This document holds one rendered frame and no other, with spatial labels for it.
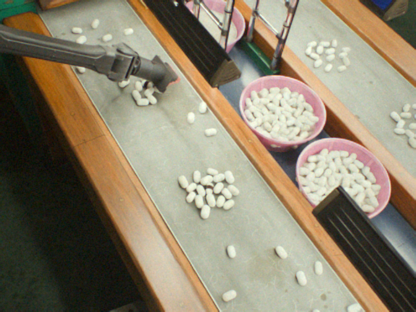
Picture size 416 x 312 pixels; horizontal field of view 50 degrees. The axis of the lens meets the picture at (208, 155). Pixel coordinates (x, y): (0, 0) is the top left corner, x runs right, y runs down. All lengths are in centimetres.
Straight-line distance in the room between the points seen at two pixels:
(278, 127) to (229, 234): 39
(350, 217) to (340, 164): 54
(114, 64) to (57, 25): 47
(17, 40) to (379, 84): 113
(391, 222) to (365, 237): 57
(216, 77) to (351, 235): 43
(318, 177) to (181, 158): 40
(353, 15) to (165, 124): 87
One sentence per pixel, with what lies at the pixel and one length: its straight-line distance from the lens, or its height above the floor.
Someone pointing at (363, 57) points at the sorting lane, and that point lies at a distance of 170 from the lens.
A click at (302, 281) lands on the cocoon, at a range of 113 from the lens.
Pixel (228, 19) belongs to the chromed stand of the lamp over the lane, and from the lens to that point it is 125.
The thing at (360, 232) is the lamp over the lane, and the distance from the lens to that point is 83.
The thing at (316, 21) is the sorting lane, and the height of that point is 74.
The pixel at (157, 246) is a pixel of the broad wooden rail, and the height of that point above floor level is 76.
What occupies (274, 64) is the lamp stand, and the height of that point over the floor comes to 74.
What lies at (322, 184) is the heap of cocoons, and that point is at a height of 74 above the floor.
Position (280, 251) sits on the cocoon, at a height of 76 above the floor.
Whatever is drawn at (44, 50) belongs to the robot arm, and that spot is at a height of 104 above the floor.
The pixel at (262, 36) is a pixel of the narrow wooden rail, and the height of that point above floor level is 76.
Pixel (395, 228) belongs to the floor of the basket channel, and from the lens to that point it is 139.
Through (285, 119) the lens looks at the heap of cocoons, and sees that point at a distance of 139.
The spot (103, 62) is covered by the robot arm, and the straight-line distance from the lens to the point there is 118.
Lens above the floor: 178
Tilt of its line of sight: 55 degrees down
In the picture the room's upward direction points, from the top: 11 degrees clockwise
